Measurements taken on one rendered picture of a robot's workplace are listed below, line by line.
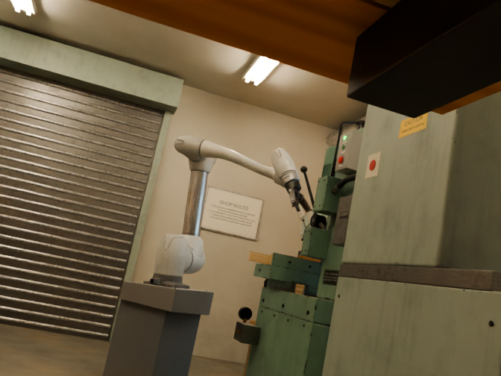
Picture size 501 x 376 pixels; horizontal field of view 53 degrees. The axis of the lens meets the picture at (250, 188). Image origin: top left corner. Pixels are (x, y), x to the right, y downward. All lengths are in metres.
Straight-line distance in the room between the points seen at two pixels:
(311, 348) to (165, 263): 1.02
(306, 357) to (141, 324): 0.98
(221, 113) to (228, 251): 1.47
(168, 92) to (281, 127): 1.33
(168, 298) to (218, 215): 2.92
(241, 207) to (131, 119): 1.45
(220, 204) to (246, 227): 0.38
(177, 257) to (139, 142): 2.79
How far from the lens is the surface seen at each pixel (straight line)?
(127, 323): 2.68
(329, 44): 0.43
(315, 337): 1.94
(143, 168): 5.27
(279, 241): 5.53
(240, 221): 5.39
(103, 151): 5.28
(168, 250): 2.66
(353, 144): 2.08
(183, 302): 2.54
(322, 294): 2.13
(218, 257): 5.34
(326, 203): 2.11
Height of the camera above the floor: 0.80
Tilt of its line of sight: 10 degrees up
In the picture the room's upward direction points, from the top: 12 degrees clockwise
